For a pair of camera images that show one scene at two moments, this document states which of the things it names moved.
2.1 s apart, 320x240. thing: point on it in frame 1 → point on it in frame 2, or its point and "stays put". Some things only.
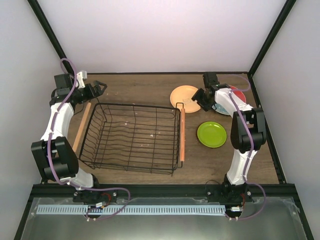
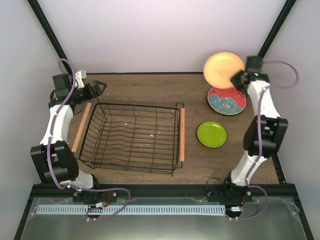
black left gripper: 98,92 stays put
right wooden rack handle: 182,134 stays put
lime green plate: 211,134 stays put
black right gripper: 196,97 → 234,78
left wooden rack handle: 81,127 stays put
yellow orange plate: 181,96 → 219,68
